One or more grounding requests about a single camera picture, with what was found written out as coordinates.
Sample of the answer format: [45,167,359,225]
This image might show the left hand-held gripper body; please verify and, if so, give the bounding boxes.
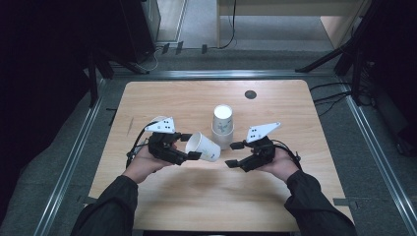
[145,116,190,166]

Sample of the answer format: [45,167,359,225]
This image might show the light wooden panel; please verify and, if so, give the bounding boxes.
[156,0,189,43]

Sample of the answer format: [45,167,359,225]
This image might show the person's right hand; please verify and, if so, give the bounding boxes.
[259,147,303,184]

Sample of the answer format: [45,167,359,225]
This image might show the black floor cable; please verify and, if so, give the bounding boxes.
[309,82,352,92]
[313,91,352,104]
[318,96,345,117]

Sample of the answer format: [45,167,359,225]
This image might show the metal floor rail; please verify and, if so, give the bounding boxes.
[33,78,109,236]
[111,69,342,82]
[338,82,417,236]

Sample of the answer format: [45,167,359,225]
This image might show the black curtain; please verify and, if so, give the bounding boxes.
[363,0,417,132]
[0,0,124,227]

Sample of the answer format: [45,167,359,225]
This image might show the person's left hand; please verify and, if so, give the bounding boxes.
[121,146,175,185]

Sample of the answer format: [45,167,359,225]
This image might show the black tripod stand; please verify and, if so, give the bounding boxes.
[294,0,382,106]

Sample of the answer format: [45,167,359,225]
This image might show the black hanging cable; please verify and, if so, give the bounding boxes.
[217,0,238,50]

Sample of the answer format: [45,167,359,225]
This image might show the white floor cable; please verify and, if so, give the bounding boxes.
[139,47,164,73]

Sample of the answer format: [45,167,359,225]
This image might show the light wooden furniture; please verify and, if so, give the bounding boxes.
[215,0,372,49]

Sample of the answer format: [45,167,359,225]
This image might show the stack of white paper cups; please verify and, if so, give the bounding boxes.
[210,103,235,150]

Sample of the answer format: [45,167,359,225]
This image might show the dark cabinet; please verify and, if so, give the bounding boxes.
[119,0,162,64]

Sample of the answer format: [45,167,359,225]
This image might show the black metal stand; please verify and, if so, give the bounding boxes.
[86,48,150,108]

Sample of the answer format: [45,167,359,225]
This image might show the right hand-held gripper black cable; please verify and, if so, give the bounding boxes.
[271,139,303,171]

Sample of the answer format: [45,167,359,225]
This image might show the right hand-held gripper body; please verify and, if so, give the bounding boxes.
[239,121,282,173]

